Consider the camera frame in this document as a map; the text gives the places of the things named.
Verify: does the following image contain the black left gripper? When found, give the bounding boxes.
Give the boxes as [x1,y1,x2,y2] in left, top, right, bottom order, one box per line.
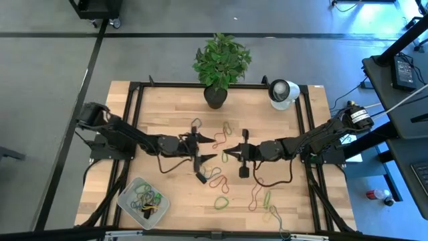
[179,126,219,173]

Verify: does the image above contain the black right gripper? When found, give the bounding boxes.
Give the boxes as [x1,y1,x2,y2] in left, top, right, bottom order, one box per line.
[222,129,270,179]

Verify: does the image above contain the red rubber band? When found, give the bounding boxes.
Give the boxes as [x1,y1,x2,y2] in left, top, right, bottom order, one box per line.
[247,177,265,213]
[208,174,231,195]
[211,129,229,150]

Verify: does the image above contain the thin blue rubber band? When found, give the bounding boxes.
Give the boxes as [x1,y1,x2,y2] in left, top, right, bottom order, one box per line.
[268,204,292,240]

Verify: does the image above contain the grey plastic bin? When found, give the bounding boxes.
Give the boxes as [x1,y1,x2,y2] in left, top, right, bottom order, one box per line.
[116,176,171,231]

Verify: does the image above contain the white cylindrical spot lamp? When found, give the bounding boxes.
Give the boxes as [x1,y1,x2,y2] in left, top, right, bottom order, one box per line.
[267,78,301,111]

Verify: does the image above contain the green potted plant black pot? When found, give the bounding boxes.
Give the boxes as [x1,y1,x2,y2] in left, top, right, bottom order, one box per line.
[192,32,253,110]

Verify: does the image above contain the red drink bottle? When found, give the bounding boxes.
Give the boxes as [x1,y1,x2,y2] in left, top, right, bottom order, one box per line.
[365,188,396,207]

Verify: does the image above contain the black office desk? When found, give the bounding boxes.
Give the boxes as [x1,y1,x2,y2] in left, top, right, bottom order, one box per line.
[344,13,428,220]

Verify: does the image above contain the black wheeled cart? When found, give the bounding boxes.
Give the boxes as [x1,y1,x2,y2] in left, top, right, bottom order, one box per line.
[68,0,124,29]

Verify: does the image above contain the black power brick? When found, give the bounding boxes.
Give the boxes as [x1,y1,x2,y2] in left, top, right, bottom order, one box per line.
[391,55,418,93]

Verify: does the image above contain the black keyboard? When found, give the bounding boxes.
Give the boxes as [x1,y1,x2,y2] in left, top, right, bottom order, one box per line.
[410,160,428,198]

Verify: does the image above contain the grey chair base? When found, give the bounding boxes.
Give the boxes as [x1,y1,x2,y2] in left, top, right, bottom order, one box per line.
[0,146,27,162]

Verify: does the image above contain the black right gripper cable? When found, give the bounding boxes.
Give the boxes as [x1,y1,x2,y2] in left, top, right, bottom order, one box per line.
[252,159,294,188]

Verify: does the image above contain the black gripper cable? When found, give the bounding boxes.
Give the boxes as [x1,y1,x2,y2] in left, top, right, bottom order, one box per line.
[252,159,294,188]
[156,154,195,175]

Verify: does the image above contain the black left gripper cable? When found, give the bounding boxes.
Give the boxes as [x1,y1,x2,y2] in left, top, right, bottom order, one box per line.
[156,154,195,175]

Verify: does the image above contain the white cable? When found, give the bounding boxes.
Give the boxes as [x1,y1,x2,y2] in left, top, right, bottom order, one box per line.
[370,92,428,121]

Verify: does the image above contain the black camera mount beam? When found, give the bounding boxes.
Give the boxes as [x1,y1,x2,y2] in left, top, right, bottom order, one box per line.
[0,226,428,241]

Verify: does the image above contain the orange floor cable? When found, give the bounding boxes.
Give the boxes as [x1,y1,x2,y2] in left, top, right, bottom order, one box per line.
[330,0,364,13]

